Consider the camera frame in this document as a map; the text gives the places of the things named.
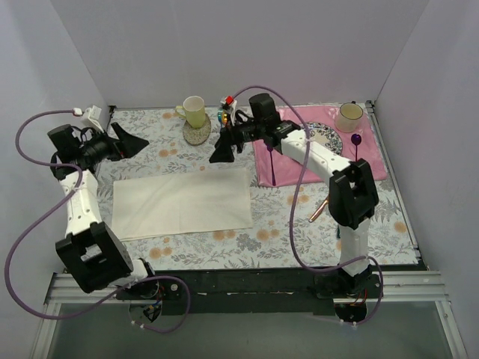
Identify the purple spoon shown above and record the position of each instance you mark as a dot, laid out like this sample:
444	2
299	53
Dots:
356	140

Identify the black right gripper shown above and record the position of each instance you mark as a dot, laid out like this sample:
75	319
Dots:
228	135

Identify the woven round coaster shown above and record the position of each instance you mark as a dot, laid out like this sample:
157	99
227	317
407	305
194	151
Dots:
197	136

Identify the blue fork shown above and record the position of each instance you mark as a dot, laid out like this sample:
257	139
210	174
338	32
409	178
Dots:
220	116

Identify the pink floral placemat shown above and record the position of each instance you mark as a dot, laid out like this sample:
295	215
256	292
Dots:
276	170

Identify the white cloth napkin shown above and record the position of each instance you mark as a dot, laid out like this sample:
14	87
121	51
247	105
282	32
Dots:
172	204

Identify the yellow green mug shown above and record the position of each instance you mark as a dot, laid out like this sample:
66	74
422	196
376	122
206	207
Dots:
192	111

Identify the purple fork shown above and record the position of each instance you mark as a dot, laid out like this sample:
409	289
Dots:
273	179

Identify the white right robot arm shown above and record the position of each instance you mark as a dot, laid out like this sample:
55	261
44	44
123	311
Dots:
352	197

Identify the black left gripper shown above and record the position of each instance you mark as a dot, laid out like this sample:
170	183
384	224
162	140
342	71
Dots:
115	146

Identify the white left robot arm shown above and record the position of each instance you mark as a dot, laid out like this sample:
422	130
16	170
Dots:
90	250

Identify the cream enamel mug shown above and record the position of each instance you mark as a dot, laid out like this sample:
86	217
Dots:
349	117

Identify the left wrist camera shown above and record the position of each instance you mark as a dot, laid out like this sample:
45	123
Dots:
90	117

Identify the blue floral plate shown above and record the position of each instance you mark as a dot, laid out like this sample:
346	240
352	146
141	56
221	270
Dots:
326	136

